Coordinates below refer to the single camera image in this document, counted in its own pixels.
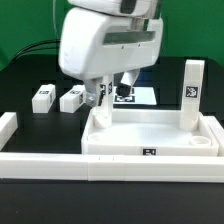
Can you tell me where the white desk top tray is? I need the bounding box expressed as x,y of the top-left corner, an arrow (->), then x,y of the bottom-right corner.
81,109 -> 219,156

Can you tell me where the thin white cable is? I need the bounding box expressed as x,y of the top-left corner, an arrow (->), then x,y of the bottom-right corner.
52,0 -> 62,40

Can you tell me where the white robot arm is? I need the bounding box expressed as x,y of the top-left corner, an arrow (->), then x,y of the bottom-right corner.
59,0 -> 163,107

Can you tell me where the fiducial marker board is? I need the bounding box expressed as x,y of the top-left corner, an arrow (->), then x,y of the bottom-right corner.
113,87 -> 157,105

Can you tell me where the white left fence block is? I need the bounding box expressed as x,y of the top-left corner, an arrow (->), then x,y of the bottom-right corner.
0,112 -> 18,151

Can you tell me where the white front fence bar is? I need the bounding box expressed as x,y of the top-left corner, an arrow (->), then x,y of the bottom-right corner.
0,152 -> 224,183

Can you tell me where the black cable left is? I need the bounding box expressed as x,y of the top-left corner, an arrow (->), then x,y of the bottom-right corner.
6,39 -> 62,68

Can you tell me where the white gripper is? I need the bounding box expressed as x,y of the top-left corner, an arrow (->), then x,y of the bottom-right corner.
59,8 -> 163,107

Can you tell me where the white fence block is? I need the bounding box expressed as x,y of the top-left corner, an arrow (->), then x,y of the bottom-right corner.
0,112 -> 18,151
207,116 -> 224,157

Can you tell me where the white right fence block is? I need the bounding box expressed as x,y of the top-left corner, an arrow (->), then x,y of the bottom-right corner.
207,116 -> 224,157

